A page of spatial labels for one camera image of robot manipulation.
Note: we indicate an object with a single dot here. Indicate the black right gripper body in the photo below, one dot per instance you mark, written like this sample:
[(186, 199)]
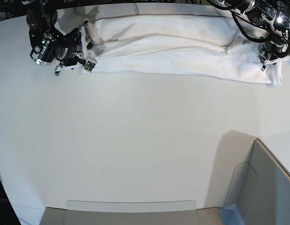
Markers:
[(68, 48)]

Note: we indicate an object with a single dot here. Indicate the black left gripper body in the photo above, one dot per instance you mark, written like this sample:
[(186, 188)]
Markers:
[(271, 53)]

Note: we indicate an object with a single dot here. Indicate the white t-shirt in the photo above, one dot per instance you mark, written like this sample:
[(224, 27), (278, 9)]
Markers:
[(179, 45)]

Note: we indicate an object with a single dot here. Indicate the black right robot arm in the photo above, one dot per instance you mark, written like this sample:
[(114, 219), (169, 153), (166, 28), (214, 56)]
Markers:
[(48, 43)]

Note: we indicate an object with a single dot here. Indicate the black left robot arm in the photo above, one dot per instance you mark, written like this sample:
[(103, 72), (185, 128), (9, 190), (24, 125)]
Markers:
[(272, 16)]

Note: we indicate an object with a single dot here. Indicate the grey box right side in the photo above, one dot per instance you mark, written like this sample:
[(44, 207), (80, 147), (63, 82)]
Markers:
[(259, 191)]

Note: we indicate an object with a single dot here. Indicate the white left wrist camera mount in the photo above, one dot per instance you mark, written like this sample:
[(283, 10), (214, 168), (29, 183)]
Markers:
[(278, 60)]

